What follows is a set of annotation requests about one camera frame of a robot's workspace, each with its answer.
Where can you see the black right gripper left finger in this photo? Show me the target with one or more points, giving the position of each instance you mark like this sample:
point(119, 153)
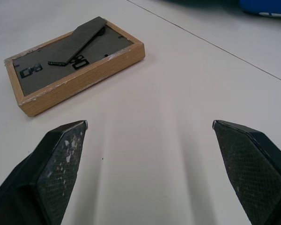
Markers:
point(53, 178)

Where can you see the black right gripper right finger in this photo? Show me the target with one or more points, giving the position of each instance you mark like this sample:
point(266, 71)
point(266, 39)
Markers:
point(253, 173)

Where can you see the blue object with white print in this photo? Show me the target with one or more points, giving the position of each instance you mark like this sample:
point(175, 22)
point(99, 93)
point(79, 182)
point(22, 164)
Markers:
point(264, 8)

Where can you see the wooden picture frame face down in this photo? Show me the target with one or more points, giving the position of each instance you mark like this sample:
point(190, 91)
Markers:
point(82, 70)

